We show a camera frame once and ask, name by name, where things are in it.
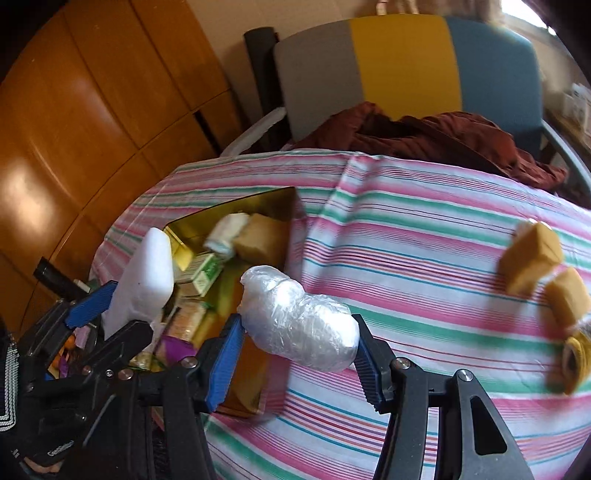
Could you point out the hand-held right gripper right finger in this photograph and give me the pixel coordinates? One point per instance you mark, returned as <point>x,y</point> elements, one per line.
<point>369,385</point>

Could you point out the purple packet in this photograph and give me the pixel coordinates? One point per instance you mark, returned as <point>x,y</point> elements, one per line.
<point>174,350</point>

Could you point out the grey yellow blue chair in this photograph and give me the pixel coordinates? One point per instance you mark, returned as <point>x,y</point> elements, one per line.
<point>397,60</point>

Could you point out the wooden cabinet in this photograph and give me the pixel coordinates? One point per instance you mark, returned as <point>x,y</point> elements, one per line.
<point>92,115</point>

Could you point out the tan box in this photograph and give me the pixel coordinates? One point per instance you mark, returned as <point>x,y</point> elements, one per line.
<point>263,240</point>
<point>531,256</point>
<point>565,295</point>

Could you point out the gold metal tin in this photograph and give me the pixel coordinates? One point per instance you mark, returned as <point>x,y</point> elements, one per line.
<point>272,205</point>

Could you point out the pale curtain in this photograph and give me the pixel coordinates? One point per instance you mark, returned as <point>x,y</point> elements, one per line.
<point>392,7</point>

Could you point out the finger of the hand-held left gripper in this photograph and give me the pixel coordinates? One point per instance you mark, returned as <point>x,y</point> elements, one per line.
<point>124,344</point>
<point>90,304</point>

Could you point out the white carton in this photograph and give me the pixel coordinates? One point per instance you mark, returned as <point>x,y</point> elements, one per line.
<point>577,104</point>

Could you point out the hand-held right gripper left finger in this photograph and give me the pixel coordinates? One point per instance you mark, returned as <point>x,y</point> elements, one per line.
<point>226,364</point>

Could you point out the yellow gold box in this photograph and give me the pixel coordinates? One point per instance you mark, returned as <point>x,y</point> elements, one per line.
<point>182,254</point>

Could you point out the maroon cloth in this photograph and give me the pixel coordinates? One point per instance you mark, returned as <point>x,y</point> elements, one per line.
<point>438,134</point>

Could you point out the plastic white roll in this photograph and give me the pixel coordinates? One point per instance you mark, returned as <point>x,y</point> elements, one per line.
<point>300,318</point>

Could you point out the yellow tape roll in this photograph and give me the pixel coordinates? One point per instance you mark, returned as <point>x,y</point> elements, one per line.
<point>577,364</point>

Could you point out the green yellow printed box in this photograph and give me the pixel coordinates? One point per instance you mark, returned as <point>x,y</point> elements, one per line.
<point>188,322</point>

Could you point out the small white green box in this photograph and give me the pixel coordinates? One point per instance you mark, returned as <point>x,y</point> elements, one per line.
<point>205,272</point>

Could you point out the striped tablecloth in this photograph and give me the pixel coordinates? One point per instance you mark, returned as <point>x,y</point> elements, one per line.
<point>415,240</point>

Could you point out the white gauze roll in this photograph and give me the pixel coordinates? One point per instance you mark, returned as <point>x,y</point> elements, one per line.
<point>226,233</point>

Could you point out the white cardboard box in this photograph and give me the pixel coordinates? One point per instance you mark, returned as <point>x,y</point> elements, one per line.
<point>147,277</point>

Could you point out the black bar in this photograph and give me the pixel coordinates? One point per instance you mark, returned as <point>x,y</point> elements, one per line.
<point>55,279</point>

